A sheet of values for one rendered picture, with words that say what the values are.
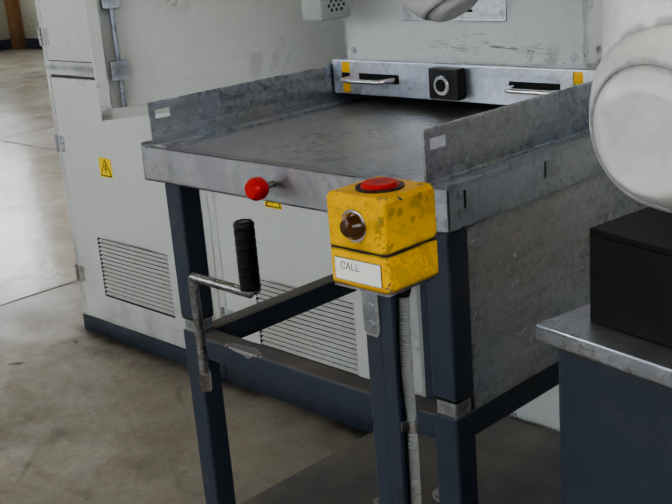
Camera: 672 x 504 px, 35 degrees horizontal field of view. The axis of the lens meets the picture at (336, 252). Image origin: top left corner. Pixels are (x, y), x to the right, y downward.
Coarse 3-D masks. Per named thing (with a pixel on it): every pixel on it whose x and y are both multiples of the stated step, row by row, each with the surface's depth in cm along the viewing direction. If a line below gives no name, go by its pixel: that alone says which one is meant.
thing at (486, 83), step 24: (336, 72) 192; (360, 72) 187; (384, 72) 183; (408, 72) 180; (480, 72) 169; (504, 72) 166; (528, 72) 163; (552, 72) 160; (408, 96) 181; (480, 96) 170; (504, 96) 167; (528, 96) 164
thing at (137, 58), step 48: (96, 0) 196; (144, 0) 199; (192, 0) 202; (240, 0) 204; (288, 0) 207; (96, 48) 196; (144, 48) 201; (192, 48) 204; (240, 48) 207; (288, 48) 210; (336, 48) 213; (144, 96) 203
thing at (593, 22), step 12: (588, 0) 154; (600, 0) 157; (588, 12) 155; (600, 12) 157; (588, 24) 155; (600, 24) 158; (588, 36) 156; (600, 36) 158; (588, 48) 156; (600, 48) 158; (588, 60) 157; (600, 60) 159
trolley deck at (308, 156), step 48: (384, 96) 197; (144, 144) 170; (192, 144) 167; (240, 144) 164; (288, 144) 161; (336, 144) 158; (384, 144) 155; (432, 144) 153; (576, 144) 146; (240, 192) 155; (288, 192) 148; (480, 192) 132; (528, 192) 139
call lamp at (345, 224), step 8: (344, 216) 106; (352, 216) 105; (360, 216) 105; (344, 224) 105; (352, 224) 105; (360, 224) 105; (344, 232) 106; (352, 232) 105; (360, 232) 105; (352, 240) 107; (360, 240) 106
